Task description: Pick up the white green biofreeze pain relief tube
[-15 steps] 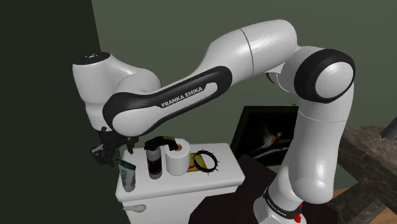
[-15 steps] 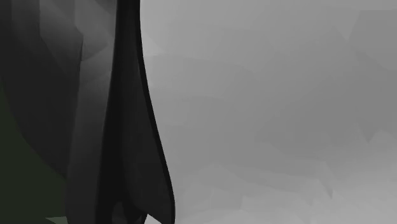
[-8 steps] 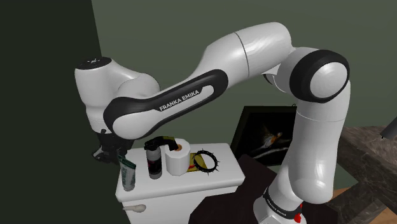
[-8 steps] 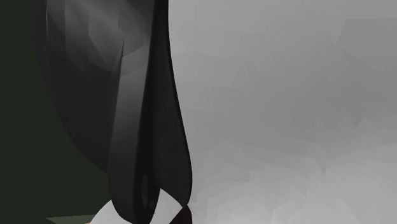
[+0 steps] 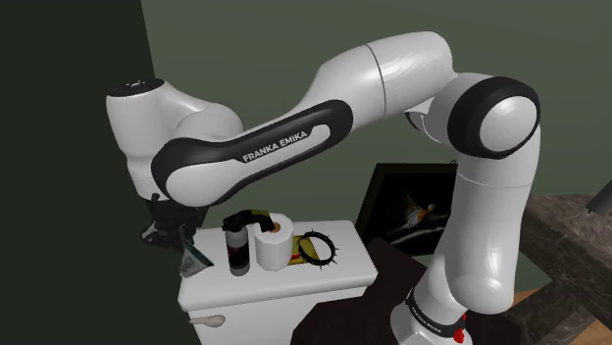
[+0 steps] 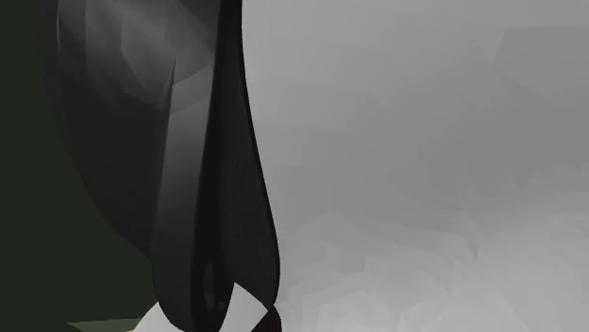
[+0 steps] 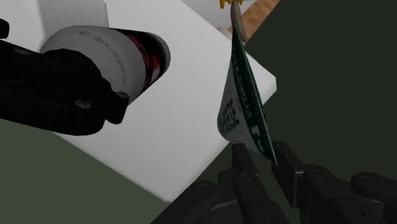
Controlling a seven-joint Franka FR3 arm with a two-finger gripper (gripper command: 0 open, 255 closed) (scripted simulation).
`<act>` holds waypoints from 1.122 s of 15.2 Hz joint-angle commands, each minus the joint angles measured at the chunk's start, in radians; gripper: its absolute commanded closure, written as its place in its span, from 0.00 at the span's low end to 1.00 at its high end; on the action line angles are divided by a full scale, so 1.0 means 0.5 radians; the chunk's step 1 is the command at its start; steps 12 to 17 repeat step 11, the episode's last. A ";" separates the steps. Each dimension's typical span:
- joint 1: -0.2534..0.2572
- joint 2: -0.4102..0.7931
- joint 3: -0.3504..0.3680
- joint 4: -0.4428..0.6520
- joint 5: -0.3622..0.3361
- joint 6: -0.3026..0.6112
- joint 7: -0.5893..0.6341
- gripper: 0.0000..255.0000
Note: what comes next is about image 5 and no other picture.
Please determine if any green packet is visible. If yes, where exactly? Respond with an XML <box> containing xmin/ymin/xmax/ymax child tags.
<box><xmin>178</xmin><ymin>227</ymin><xmax>216</xmax><ymax>278</ymax></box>

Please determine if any black spray bottle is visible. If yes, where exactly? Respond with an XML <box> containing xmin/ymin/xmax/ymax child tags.
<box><xmin>221</xmin><ymin>209</ymin><xmax>277</xmax><ymax>277</ymax></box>

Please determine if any white toilet paper roll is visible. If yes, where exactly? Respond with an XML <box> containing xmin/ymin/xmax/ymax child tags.
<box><xmin>253</xmin><ymin>213</ymin><xmax>295</xmax><ymax>272</ymax></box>

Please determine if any yellow and red flat card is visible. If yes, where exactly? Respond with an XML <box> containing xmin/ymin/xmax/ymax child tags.
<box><xmin>286</xmin><ymin>233</ymin><xmax>323</xmax><ymax>267</ymax></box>

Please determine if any dark robot stand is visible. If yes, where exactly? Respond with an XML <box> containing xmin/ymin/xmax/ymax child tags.
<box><xmin>290</xmin><ymin>236</ymin><xmax>524</xmax><ymax>345</ymax></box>

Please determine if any black framed fish picture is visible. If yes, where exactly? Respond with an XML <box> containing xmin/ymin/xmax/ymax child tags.
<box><xmin>354</xmin><ymin>162</ymin><xmax>460</xmax><ymax>258</ymax></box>

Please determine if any dark marble counter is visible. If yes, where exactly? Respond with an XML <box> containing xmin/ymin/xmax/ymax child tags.
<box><xmin>501</xmin><ymin>192</ymin><xmax>612</xmax><ymax>345</ymax></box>

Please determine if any black spiked ring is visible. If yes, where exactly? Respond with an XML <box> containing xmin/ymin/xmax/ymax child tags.
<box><xmin>296</xmin><ymin>229</ymin><xmax>340</xmax><ymax>272</ymax></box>

